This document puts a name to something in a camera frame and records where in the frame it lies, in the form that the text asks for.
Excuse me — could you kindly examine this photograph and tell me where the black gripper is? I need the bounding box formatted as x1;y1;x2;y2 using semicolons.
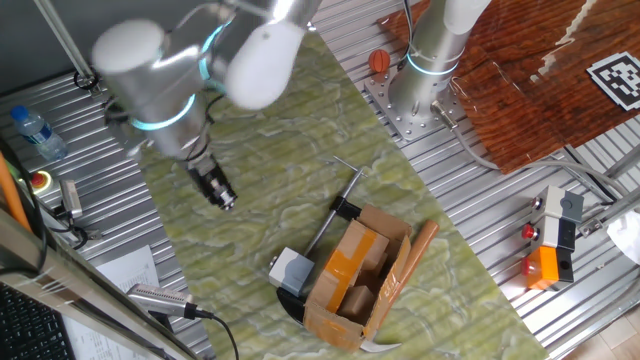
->
187;153;239;212

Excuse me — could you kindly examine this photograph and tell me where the grey push button box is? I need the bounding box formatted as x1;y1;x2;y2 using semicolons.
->
268;246;316;299

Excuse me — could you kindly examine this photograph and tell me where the red yellow emergency stop button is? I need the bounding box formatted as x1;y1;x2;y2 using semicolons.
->
28;169;54;196

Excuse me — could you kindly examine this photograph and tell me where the white box with red button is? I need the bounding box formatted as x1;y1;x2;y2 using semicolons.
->
521;215;577;251

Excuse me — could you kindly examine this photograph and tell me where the orange box with red button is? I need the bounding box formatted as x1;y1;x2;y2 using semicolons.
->
520;245;575;291

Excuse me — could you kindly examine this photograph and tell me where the grey box with silver button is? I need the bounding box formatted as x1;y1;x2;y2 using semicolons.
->
529;184;585;225

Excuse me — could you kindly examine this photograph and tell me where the green marble pattern mat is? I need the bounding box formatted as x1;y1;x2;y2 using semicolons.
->
137;24;549;360

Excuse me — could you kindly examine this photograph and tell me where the black steel C-clamp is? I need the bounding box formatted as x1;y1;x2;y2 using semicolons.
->
275;154;369;326

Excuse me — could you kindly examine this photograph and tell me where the printed paper sheet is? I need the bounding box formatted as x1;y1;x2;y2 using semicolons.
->
62;243;161;360

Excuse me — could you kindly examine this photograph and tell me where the brown box with orange tape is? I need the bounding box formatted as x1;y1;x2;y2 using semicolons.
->
319;218;391;314

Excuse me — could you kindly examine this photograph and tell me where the small grey clamp device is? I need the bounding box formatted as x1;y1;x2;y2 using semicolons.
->
52;178;101;241

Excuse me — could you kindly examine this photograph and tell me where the small plain brown box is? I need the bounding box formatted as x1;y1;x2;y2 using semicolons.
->
337;284;376;321

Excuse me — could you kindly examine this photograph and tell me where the open cardboard box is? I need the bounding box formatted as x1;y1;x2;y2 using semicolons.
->
302;203;414;354

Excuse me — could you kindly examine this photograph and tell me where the clear plastic water bottle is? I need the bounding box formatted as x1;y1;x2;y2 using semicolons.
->
9;104;70;163

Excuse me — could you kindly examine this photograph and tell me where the small orange basketball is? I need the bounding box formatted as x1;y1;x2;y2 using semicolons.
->
368;48;392;74

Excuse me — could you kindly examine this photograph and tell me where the orange pole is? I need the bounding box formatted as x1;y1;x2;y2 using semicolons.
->
0;149;32;234

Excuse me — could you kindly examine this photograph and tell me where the thin aluminium pole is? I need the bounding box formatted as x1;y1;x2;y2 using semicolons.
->
33;0;99;89

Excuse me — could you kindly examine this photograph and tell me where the black keyboard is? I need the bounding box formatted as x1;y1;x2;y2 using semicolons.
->
0;282;76;360

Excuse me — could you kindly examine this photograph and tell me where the reddish wood grain board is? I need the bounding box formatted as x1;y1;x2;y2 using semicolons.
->
377;0;640;175

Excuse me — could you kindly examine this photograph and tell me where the white crumpled tissue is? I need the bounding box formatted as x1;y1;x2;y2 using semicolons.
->
606;209;640;266

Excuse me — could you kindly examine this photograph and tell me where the black white fiducial marker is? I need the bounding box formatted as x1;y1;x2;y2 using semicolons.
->
585;51;640;112

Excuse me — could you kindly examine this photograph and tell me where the black camera cable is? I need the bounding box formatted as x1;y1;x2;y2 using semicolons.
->
192;307;241;360

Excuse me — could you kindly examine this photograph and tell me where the wide metal frame bar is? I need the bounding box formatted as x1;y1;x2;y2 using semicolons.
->
0;207;201;360

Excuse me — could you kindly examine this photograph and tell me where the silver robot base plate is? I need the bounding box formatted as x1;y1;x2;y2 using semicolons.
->
363;64;469;142

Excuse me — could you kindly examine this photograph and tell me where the wooden handled tool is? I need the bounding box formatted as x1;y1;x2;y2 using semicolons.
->
359;219;441;354

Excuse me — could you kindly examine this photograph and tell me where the grey base cable with connector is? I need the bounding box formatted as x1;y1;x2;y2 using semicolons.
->
430;99;631;199

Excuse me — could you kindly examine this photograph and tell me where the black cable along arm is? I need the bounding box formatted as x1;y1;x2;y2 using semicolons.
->
102;0;416;161

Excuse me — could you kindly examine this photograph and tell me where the aluminium profile bar with bracket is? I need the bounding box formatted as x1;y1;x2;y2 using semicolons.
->
577;187;640;239

